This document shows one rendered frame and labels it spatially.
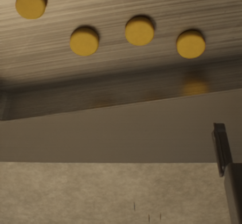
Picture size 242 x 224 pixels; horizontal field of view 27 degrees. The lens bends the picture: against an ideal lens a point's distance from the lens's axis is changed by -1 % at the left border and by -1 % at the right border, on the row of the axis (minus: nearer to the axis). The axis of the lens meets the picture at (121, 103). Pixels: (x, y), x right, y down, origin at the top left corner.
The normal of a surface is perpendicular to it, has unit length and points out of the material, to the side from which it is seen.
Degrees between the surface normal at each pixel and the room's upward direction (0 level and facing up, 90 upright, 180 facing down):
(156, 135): 0
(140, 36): 0
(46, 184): 0
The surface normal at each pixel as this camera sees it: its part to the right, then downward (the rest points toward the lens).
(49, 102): -0.18, -0.74
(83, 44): 0.00, 0.65
